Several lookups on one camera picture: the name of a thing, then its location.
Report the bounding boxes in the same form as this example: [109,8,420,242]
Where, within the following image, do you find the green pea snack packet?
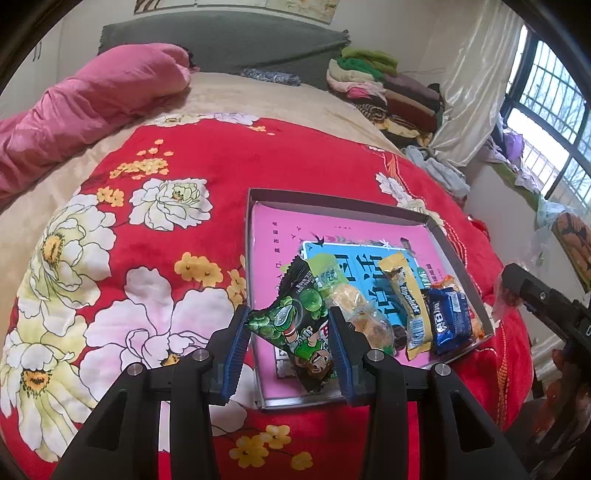
[244,256,338,394]

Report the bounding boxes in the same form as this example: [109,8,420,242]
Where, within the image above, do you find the grey headboard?
[97,18,352,90]

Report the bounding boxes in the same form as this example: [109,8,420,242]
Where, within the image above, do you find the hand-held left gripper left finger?
[51,306,251,480]

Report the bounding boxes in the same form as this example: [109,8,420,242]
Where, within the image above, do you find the white wardrobe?
[0,28,63,93]

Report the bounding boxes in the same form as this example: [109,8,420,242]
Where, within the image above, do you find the pink picture book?
[252,203,481,402]

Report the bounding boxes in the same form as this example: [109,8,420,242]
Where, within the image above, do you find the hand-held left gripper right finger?
[327,306,529,480]

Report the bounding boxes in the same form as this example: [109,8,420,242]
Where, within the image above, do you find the dark patterned cloth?
[235,68,303,88]

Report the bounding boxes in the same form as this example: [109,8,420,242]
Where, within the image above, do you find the pale crumpled cloth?
[533,196,578,232]

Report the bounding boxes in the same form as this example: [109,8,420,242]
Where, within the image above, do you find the pink quilt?
[0,42,192,199]

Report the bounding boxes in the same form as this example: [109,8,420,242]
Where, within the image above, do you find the yellow white wafer bar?
[379,253,435,361]

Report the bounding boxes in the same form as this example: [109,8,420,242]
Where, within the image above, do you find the yellow pastry clear packet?
[330,282,365,319]

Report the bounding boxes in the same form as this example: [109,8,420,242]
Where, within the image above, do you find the orange patterned cloth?
[551,212,591,291]

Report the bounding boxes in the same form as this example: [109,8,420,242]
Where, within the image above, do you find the red floral blanket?
[0,113,536,480]

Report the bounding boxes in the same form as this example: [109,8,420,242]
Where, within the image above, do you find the barred window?
[501,23,591,204]

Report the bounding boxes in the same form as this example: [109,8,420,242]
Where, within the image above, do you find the large clear pastry packet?
[346,307,398,356]

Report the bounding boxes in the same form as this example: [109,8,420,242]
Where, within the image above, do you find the orange biscuit stick packet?
[443,274,490,342]

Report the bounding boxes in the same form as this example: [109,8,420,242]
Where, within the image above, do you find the person's right hand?
[545,348,585,444]

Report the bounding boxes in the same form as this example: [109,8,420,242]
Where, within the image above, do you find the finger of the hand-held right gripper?
[501,262,583,341]

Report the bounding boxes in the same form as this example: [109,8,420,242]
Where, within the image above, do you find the blue cookie packet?
[422,286,474,356]

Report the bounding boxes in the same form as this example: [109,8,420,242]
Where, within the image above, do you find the purple cloth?
[503,131,527,164]

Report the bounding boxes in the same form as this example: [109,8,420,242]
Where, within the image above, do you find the grey white crumpled garments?
[402,145,472,199]

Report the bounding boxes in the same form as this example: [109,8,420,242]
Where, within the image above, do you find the white satin curtain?
[427,0,529,167]

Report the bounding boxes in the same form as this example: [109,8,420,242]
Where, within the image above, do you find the dark shallow cardboard box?
[245,187,496,411]

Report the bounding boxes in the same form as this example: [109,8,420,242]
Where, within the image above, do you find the pile of folded clothes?
[325,46,446,144]

